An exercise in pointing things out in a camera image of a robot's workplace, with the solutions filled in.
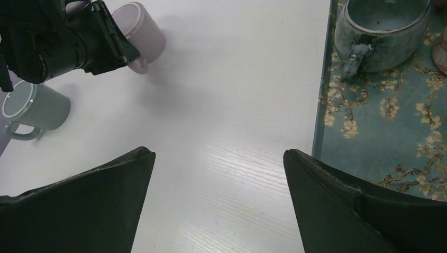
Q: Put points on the pink ghost pattern mug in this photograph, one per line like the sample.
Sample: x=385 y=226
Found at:
x=439 y=52

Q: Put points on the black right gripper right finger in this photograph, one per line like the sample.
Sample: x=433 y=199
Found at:
x=338 y=212

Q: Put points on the grey-blue glazed mug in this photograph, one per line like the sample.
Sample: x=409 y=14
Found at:
x=374 y=36

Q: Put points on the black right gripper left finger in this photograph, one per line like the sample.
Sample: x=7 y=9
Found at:
x=94 y=211

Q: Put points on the teal floral tray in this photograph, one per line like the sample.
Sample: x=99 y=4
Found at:
x=388 y=128

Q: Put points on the sage green mug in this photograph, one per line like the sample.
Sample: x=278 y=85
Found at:
x=35 y=105

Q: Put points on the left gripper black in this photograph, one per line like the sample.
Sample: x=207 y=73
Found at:
x=41 y=40

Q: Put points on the mauve ribbed mug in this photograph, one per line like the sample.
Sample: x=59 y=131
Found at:
x=142 y=32

